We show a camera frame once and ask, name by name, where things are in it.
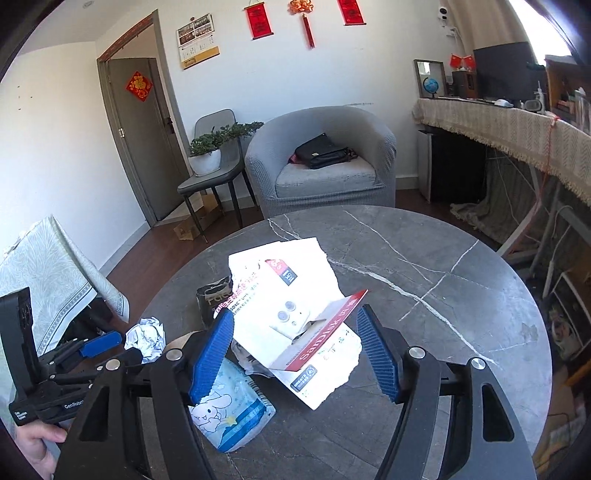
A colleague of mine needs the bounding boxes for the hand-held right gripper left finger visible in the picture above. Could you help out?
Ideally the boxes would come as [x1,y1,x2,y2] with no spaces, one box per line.
[54,307,236,480]

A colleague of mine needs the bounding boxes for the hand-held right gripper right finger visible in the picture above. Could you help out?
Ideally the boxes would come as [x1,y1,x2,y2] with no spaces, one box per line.
[356,305,539,480]

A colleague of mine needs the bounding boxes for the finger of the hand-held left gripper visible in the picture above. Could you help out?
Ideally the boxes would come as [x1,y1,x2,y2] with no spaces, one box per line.
[41,331,123,367]
[44,362,109,387]

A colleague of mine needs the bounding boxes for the blue cartoon tissue packet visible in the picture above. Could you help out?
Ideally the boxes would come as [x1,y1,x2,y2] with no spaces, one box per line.
[189,357,277,454]

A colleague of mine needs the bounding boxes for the white torn card package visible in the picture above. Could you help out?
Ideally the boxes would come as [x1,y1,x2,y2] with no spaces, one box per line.
[228,237,370,411]

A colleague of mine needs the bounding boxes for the person's left hand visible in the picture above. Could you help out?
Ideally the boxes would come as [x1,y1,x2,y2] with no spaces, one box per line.
[14,422,68,480]

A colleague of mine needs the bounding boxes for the black small packet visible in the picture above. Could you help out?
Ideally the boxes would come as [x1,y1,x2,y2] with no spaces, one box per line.
[196,276,234,330]

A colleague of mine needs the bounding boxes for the pale green patterned cloth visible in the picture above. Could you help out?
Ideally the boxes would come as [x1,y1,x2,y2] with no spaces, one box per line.
[0,215,131,365]

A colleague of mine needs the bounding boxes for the cardboard box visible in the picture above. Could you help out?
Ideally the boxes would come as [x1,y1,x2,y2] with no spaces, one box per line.
[173,191,225,241]

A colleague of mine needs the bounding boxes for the grey dining chair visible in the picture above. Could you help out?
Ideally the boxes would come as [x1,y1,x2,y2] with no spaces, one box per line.
[178,109,259,243]

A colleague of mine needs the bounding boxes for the potted green plant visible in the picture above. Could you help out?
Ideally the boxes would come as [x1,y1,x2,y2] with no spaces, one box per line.
[187,121,265,177]

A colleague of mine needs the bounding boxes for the grey door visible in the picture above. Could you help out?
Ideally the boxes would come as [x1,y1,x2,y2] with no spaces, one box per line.
[107,58,185,222]

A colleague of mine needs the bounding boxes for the white tower appliance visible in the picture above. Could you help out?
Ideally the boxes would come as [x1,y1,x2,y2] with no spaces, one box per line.
[417,129,437,201]

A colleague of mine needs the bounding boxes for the grey hanging cloth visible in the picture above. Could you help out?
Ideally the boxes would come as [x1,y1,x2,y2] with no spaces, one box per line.
[450,157,541,245]

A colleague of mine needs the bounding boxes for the black handbag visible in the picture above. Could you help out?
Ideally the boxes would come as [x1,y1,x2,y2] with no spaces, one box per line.
[294,133,357,169]

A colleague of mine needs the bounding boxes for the grey armchair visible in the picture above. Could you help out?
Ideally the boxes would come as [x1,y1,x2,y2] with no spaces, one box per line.
[245,105,398,217]

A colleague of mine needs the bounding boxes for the red diamond door decoration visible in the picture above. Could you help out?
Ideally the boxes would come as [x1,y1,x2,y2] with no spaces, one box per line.
[126,71,153,102]

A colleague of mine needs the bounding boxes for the desk with beige fringed cloth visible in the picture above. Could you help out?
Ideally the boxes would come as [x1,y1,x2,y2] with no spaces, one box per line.
[412,96,591,206]

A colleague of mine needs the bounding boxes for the brown wooden speaker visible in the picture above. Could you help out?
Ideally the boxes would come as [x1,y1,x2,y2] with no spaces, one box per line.
[451,69,477,99]

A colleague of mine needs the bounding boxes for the framed mirror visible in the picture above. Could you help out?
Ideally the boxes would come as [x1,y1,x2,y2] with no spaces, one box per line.
[413,59,448,99]

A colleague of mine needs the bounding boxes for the white small desk appliance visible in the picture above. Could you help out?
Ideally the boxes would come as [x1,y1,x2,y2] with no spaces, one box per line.
[524,80,548,114]

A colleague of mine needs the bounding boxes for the black monitor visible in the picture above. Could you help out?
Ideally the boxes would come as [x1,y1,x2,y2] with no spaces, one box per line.
[473,41,536,102]

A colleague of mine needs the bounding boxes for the wooden shelf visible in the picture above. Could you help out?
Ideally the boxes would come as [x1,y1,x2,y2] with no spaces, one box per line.
[545,54,591,134]

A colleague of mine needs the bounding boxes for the red knot ornament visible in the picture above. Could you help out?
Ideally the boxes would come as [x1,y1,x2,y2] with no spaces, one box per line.
[289,0,317,49]

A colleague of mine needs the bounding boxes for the wall calendar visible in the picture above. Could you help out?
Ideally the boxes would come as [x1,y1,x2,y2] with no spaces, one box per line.
[176,13,221,70]

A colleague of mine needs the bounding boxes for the red wall scroll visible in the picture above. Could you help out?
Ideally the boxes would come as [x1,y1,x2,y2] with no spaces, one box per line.
[337,0,365,26]
[244,2,273,40]

